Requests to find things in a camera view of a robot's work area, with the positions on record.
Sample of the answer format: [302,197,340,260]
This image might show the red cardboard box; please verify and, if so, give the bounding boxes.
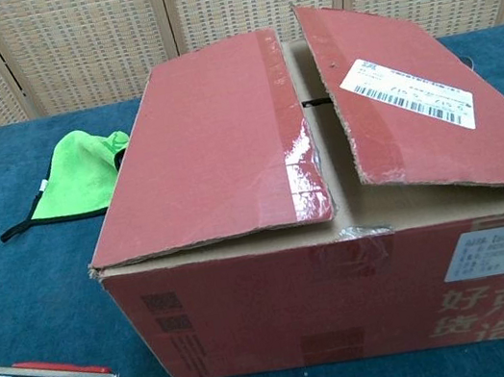
[49,0,504,377]

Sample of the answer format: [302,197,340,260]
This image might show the blue table cover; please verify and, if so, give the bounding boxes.
[0,24,504,377]

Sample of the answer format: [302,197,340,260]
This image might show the woven bamboo folding screen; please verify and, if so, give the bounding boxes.
[0,0,504,132]

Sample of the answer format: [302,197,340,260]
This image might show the green microfiber cloth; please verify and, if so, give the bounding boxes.
[0,120,144,244]

